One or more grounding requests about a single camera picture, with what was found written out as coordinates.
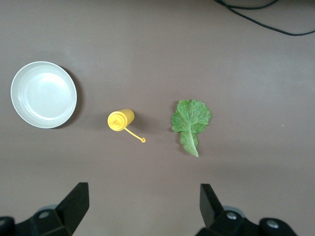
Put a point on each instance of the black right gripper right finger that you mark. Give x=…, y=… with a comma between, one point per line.
x=221, y=223

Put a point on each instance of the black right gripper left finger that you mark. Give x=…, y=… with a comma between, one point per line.
x=61, y=221

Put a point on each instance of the green lettuce leaf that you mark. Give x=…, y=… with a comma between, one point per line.
x=190, y=118

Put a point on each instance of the beige round plate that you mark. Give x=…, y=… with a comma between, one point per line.
x=44, y=94

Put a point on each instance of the yellow squeeze bottle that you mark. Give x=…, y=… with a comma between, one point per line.
x=120, y=119

